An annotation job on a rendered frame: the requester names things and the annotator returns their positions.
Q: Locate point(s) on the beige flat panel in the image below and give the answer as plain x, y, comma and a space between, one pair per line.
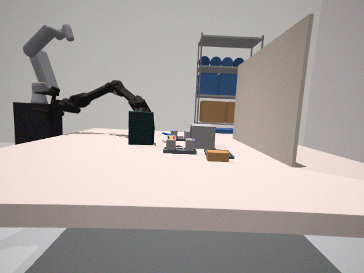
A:
269, 94

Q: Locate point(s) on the brown cardboard box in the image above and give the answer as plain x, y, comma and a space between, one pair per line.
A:
217, 155

